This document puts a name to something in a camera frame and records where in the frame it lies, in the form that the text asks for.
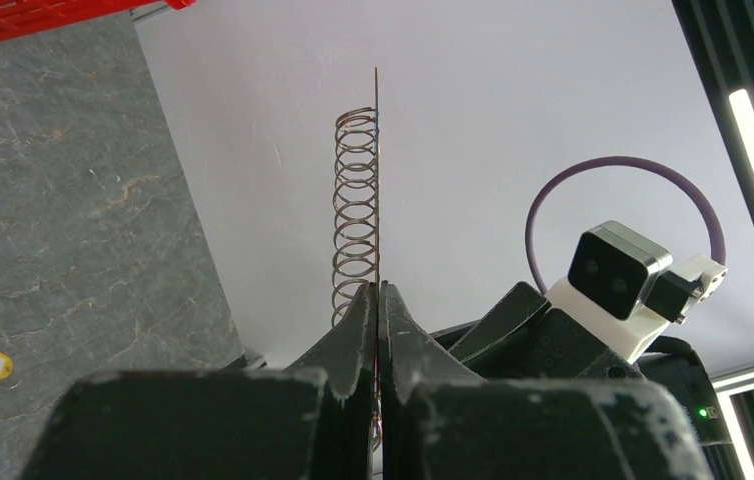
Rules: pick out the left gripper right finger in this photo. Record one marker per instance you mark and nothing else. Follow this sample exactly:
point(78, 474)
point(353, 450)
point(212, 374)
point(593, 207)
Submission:
point(413, 371)

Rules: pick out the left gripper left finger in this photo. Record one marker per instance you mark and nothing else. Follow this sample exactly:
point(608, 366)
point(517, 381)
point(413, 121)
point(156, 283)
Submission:
point(340, 444)

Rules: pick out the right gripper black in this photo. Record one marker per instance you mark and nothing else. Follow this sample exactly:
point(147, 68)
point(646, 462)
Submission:
point(524, 337)

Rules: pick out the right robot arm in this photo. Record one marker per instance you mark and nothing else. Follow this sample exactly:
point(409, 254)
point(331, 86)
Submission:
point(576, 440)

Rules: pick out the red shopping basket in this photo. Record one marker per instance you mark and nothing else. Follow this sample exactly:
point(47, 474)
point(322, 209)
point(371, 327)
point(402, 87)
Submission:
point(20, 18)

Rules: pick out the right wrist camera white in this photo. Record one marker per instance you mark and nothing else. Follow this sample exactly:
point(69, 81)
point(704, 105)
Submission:
point(625, 290)

